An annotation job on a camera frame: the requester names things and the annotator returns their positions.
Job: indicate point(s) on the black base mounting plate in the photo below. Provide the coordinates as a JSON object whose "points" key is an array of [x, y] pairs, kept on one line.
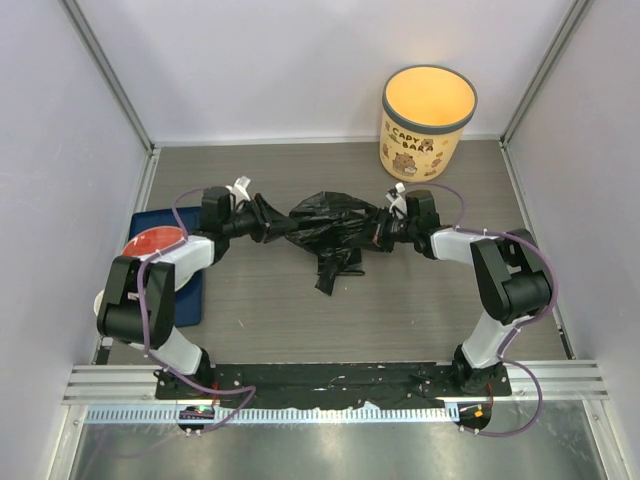
{"points": [[397, 385]]}

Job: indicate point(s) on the white paper cup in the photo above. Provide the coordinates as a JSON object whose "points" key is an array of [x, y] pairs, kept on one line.
{"points": [[98, 302]]}

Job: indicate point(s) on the left aluminium corner post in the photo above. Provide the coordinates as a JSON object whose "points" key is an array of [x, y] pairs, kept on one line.
{"points": [[84, 30]]}

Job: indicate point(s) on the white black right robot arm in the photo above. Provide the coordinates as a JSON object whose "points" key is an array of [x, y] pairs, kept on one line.
{"points": [[515, 282]]}

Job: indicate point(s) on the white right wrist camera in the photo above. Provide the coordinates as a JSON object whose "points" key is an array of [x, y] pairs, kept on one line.
{"points": [[397, 201]]}

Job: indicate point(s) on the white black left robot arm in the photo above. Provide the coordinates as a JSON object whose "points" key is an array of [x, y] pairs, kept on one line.
{"points": [[138, 301]]}

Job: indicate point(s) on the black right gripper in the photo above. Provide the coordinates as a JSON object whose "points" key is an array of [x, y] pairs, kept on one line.
{"points": [[378, 238]]}

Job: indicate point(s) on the right aluminium corner post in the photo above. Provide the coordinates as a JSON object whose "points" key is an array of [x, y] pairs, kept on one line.
{"points": [[574, 16]]}

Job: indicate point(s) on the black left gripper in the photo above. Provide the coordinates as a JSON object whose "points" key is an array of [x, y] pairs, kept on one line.
{"points": [[269, 223]]}

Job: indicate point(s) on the perforated cable duct strip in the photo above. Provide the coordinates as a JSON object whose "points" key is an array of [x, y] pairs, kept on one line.
{"points": [[183, 414]]}

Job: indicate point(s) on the yellow capybara trash bin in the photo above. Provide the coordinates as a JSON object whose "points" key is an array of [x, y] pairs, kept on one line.
{"points": [[425, 109]]}

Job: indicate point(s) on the aluminium frame rail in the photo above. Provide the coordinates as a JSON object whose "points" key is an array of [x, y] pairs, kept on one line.
{"points": [[120, 384]]}

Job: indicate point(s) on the red and teal plate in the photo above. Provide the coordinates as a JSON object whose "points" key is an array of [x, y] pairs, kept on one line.
{"points": [[151, 240]]}

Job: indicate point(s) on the black trash bag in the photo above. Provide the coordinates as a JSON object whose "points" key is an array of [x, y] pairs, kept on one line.
{"points": [[330, 226]]}

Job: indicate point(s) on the aluminium corner post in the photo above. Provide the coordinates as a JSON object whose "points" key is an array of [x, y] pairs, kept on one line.
{"points": [[574, 16], [84, 30]]}

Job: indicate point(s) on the blue tray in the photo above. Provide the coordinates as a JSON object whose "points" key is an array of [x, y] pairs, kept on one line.
{"points": [[189, 298]]}

